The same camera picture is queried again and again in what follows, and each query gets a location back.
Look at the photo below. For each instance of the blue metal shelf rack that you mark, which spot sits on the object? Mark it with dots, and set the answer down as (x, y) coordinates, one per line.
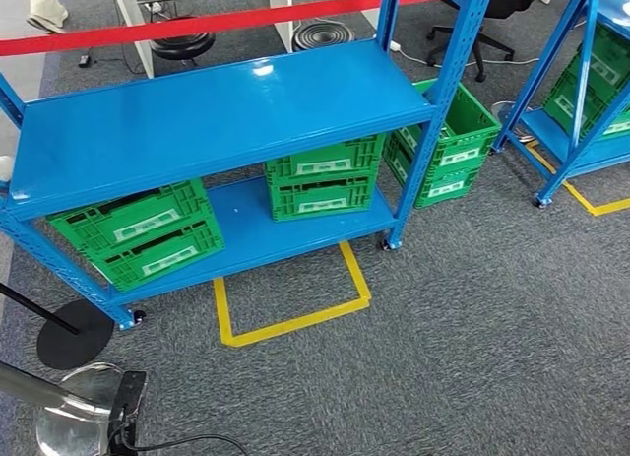
(556, 127)
(221, 120)

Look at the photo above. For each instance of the yellow tape outline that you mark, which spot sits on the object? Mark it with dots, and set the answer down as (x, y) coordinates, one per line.
(591, 208)
(295, 322)

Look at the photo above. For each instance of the white power strip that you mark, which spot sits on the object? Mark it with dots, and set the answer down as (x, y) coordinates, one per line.
(394, 46)

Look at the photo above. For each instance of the white desk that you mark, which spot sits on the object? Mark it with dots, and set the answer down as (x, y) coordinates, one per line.
(283, 16)

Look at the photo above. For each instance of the red barrier tape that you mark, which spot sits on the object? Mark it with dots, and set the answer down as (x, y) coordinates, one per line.
(197, 24)

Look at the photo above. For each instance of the silver round disc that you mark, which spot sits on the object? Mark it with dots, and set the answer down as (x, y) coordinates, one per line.
(502, 110)

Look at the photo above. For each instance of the black office chair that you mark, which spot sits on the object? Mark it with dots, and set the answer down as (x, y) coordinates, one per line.
(484, 9)

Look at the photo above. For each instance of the black slanted pole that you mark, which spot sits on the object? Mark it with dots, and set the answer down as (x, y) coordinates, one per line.
(74, 335)

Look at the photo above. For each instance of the person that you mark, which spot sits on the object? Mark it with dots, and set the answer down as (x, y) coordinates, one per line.
(47, 9)

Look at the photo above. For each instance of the chrome base post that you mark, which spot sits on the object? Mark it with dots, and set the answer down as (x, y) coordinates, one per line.
(74, 420)

